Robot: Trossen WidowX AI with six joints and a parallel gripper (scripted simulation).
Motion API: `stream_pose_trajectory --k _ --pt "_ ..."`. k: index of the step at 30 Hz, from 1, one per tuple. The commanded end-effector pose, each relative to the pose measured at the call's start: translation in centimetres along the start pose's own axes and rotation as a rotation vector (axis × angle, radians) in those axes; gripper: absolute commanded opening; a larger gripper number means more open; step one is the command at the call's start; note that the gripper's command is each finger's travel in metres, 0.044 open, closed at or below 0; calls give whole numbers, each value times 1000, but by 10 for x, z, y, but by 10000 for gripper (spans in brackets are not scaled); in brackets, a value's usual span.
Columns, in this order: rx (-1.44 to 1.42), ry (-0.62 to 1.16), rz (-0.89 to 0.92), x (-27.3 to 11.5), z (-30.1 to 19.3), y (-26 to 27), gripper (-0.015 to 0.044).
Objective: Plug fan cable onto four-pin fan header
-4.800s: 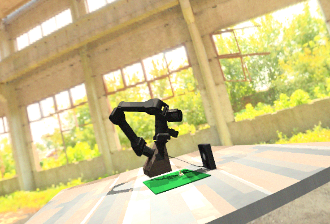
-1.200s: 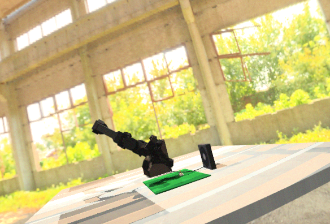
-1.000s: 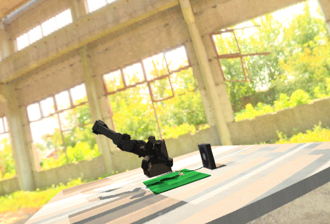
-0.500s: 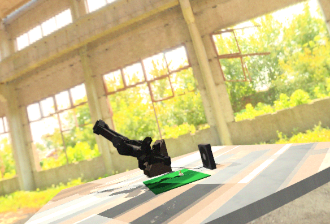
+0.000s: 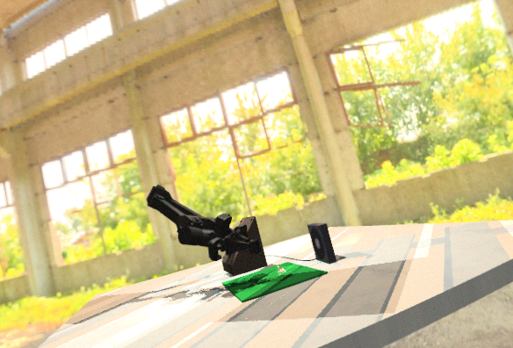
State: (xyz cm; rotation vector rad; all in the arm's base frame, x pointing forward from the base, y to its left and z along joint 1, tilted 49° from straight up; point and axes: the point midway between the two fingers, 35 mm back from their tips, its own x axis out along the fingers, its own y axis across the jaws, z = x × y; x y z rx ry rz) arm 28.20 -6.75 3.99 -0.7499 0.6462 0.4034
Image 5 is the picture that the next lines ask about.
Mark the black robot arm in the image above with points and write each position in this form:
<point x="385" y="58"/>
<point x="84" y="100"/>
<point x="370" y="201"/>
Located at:
<point x="192" y="228"/>

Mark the black square cooling fan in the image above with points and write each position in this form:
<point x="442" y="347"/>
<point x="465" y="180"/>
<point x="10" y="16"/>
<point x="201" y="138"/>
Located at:
<point x="322" y="244"/>

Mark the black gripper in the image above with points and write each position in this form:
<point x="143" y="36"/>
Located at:
<point x="229" y="243"/>

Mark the green circuit board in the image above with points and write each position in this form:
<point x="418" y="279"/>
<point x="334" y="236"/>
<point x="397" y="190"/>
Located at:
<point x="269" y="280"/>

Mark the black cable with plug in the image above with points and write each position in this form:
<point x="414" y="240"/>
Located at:
<point x="255" y="248"/>

